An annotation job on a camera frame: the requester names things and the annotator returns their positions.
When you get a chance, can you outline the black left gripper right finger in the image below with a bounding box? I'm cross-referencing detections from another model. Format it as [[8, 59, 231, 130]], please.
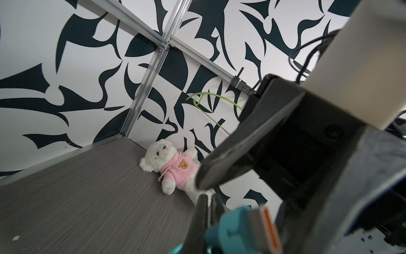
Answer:
[[210, 194, 225, 225]]

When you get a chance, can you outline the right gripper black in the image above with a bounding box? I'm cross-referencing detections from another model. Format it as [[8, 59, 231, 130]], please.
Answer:
[[196, 74, 406, 254]]

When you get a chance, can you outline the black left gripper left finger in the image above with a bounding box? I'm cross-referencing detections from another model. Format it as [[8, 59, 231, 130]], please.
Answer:
[[179, 194, 209, 254]]

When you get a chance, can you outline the teal charging cable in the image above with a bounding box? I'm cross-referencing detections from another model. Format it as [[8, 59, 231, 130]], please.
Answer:
[[167, 204, 283, 254]]

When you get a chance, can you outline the white teddy bear pink shirt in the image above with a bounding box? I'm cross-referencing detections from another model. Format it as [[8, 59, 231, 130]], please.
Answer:
[[140, 139, 215, 205]]

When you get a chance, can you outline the black wall hook rail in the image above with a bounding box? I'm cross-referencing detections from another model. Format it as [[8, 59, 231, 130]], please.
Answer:
[[230, 67, 262, 96]]

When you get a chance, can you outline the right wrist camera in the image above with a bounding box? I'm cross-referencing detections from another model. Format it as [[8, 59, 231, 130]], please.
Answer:
[[303, 1, 406, 130]]

